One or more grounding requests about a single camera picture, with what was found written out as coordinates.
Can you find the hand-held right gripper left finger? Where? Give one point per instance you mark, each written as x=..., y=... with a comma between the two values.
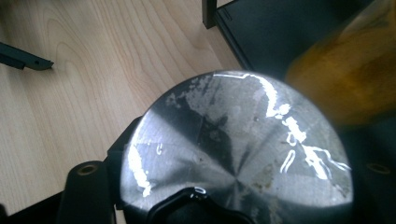
x=120, y=149

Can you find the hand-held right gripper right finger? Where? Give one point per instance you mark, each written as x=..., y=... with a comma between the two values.
x=364, y=140

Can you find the glass jar of yellow powder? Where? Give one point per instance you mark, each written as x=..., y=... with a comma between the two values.
x=351, y=65

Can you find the round metal jar lid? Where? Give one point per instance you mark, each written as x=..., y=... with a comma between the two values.
x=236, y=146

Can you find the black metal bar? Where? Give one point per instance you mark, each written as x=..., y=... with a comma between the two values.
x=21, y=58

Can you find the black tray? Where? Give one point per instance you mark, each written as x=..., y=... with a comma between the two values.
x=274, y=31

